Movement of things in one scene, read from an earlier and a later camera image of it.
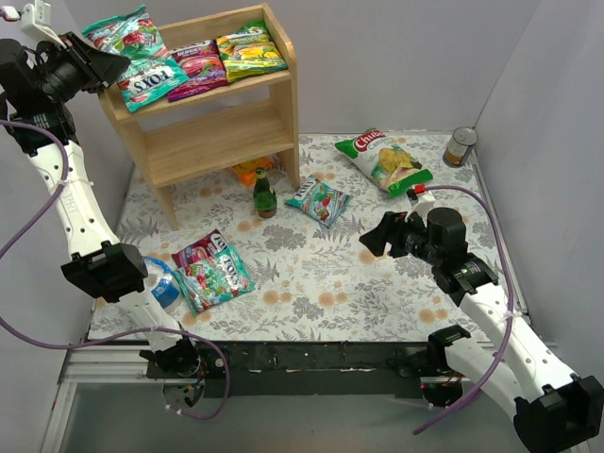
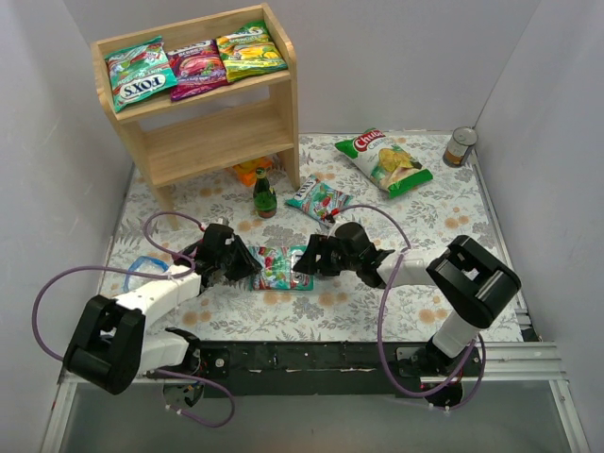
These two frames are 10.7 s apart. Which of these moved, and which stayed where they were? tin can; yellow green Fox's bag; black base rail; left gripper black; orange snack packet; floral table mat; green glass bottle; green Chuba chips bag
Moved: left gripper black
Stayed: black base rail; yellow green Fox's bag; green Chuba chips bag; floral table mat; green glass bottle; orange snack packet; tin can
